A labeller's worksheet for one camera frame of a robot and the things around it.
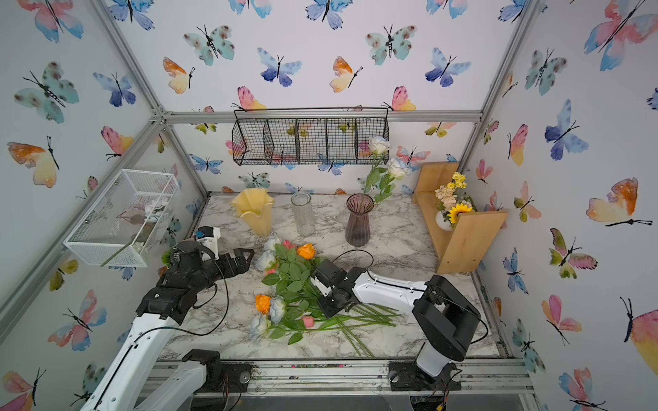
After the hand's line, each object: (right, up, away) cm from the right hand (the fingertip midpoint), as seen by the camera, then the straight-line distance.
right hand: (326, 304), depth 84 cm
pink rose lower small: (-6, -5, -1) cm, 8 cm away
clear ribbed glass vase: (-9, +32, +10) cm, 34 cm away
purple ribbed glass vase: (+11, +23, +12) cm, 29 cm away
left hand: (-24, +18, -7) cm, 31 cm away
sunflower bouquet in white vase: (+43, +34, +3) cm, 55 cm away
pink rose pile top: (-15, +18, +12) cm, 26 cm away
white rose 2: (-16, -1, -2) cm, 16 cm away
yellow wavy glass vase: (-26, +32, +10) cm, 43 cm away
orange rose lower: (-21, 0, +1) cm, 21 cm away
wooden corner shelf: (+44, +19, 0) cm, 48 cm away
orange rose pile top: (-7, +16, +8) cm, 19 cm away
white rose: (+16, +39, +1) cm, 42 cm away
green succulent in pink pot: (-52, +15, +1) cm, 54 cm away
